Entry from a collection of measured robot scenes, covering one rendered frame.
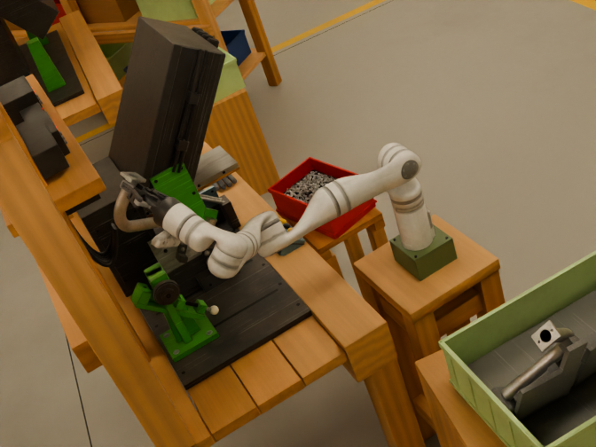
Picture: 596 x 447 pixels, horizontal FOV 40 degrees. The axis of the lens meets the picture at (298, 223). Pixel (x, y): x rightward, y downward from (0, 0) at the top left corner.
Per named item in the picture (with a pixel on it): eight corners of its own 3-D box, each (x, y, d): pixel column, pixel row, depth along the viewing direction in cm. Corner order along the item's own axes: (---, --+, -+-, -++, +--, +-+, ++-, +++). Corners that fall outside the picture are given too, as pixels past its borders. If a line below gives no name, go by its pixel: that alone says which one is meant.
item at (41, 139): (58, 145, 217) (45, 123, 213) (70, 167, 206) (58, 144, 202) (34, 158, 216) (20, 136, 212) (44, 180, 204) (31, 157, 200)
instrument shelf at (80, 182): (37, 83, 274) (32, 73, 272) (107, 190, 203) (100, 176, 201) (-32, 117, 269) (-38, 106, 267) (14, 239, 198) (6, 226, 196)
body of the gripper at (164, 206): (192, 204, 194) (165, 184, 198) (171, 204, 187) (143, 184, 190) (180, 231, 196) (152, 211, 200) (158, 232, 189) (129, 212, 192)
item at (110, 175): (149, 231, 296) (109, 154, 276) (176, 270, 272) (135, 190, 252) (103, 256, 292) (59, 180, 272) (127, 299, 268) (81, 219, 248)
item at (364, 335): (211, 163, 352) (198, 134, 343) (399, 357, 233) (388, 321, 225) (182, 178, 349) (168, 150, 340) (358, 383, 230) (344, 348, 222)
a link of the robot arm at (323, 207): (265, 259, 210) (348, 213, 216) (247, 227, 210) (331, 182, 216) (259, 261, 219) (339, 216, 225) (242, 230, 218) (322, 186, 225)
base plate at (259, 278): (186, 171, 325) (184, 168, 324) (312, 315, 239) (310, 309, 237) (90, 223, 316) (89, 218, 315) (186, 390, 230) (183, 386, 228)
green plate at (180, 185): (206, 214, 265) (177, 157, 258) (212, 220, 258) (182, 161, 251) (174, 231, 263) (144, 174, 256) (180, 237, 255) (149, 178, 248)
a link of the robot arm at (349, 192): (344, 222, 219) (327, 207, 226) (427, 176, 225) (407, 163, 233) (336, 194, 213) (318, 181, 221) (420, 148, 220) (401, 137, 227)
